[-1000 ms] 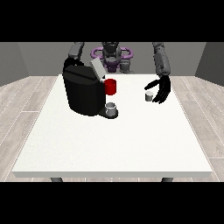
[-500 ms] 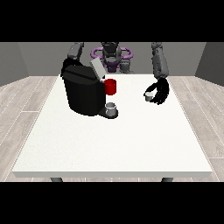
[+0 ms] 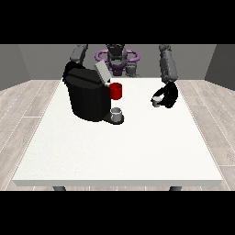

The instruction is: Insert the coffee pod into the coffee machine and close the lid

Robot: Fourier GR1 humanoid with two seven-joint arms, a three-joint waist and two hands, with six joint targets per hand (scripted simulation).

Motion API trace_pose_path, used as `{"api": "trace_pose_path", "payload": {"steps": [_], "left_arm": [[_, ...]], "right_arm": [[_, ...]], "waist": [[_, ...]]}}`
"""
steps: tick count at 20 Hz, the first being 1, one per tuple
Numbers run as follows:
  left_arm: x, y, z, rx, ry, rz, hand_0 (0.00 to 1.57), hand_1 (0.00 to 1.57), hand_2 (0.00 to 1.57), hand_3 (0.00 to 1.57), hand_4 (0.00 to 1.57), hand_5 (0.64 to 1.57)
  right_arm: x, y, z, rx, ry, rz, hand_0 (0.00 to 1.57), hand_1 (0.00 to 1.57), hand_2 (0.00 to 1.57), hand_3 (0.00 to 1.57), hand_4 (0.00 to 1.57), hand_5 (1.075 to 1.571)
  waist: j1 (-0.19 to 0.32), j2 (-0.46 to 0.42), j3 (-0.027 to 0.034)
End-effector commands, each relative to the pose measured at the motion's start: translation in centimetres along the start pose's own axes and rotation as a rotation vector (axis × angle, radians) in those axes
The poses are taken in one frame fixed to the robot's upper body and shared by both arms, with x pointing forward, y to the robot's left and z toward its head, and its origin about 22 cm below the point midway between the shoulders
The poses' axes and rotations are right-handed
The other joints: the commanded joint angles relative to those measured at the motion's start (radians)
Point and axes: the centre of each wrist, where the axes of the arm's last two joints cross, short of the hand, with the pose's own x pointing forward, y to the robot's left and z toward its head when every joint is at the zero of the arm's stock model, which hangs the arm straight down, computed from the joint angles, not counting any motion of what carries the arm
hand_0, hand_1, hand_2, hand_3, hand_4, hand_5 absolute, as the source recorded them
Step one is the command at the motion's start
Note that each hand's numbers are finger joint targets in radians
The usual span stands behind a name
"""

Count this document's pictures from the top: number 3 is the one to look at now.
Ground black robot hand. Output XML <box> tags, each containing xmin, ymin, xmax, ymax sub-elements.
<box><xmin>151</xmin><ymin>81</ymin><xmax>180</xmax><ymax>109</ymax></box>
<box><xmin>62</xmin><ymin>61</ymin><xmax>85</xmax><ymax>83</ymax></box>

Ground small grey coffee pod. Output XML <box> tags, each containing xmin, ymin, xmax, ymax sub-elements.
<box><xmin>151</xmin><ymin>95</ymin><xmax>162</xmax><ymax>108</ymax></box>

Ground black coffee machine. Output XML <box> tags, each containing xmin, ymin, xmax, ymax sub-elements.
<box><xmin>64</xmin><ymin>67</ymin><xmax>125</xmax><ymax>125</ymax></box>

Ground pale grey machine lid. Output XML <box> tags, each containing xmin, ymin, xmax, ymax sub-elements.
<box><xmin>94</xmin><ymin>60</ymin><xmax>112</xmax><ymax>84</ymax></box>

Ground red pod holder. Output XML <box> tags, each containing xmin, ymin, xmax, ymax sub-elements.
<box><xmin>108</xmin><ymin>82</ymin><xmax>123</xmax><ymax>101</ymax></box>

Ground grey robot trunk purple rings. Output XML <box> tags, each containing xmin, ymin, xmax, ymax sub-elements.
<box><xmin>95</xmin><ymin>44</ymin><xmax>142</xmax><ymax>78</ymax></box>

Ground small grey cup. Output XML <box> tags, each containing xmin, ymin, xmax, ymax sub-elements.
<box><xmin>110</xmin><ymin>106</ymin><xmax>124</xmax><ymax>123</ymax></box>

